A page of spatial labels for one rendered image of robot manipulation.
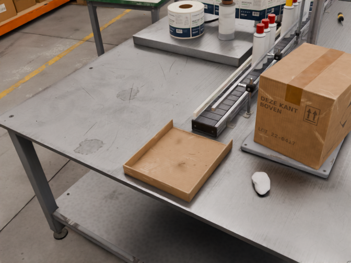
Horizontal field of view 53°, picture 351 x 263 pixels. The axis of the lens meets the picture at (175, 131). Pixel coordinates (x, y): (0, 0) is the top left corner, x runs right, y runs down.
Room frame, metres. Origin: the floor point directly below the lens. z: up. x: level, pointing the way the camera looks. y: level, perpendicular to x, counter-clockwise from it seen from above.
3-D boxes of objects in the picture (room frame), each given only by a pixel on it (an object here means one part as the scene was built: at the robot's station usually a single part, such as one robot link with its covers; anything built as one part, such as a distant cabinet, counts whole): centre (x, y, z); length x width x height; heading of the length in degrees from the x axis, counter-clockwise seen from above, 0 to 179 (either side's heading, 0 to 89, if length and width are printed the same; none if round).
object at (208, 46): (2.10, -0.30, 0.86); 0.80 x 0.67 x 0.05; 144
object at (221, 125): (1.73, -0.59, 0.85); 1.65 x 0.11 x 0.05; 144
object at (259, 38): (1.47, -0.40, 0.98); 0.05 x 0.05 x 0.20
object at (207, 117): (1.73, -0.59, 0.86); 1.65 x 0.08 x 0.04; 144
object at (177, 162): (0.93, -0.01, 0.85); 0.30 x 0.26 x 0.04; 144
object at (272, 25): (1.57, -0.48, 0.98); 0.05 x 0.05 x 0.20
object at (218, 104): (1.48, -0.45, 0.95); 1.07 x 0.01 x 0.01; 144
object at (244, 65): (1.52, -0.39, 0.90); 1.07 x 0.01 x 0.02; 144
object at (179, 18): (1.96, -0.11, 0.95); 0.20 x 0.20 x 0.14
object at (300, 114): (0.99, -0.47, 0.99); 0.30 x 0.24 x 0.27; 135
